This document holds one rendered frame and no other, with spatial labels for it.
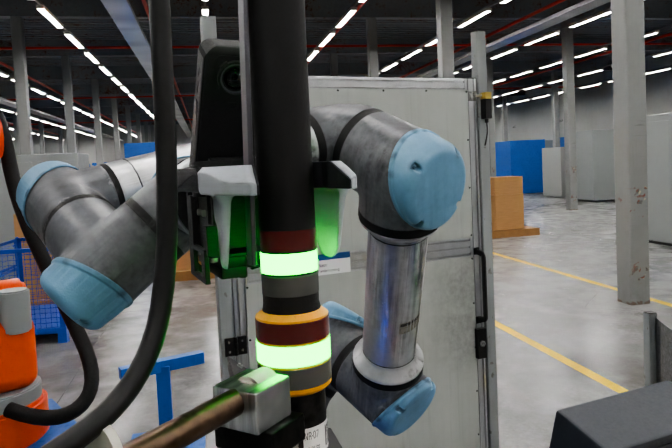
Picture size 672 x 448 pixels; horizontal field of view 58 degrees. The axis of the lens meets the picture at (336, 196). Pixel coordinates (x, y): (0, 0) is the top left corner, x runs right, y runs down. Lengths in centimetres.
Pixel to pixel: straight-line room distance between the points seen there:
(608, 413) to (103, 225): 83
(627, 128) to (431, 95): 474
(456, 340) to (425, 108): 99
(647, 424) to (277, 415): 84
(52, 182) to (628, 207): 673
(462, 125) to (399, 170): 189
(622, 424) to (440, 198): 50
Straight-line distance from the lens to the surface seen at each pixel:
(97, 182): 69
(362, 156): 78
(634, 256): 722
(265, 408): 33
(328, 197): 37
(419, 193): 74
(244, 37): 35
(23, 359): 425
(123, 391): 28
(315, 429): 37
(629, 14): 727
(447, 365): 270
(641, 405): 116
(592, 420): 108
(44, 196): 68
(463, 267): 265
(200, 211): 43
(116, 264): 57
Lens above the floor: 166
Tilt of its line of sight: 3 degrees down
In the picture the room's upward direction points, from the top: 3 degrees counter-clockwise
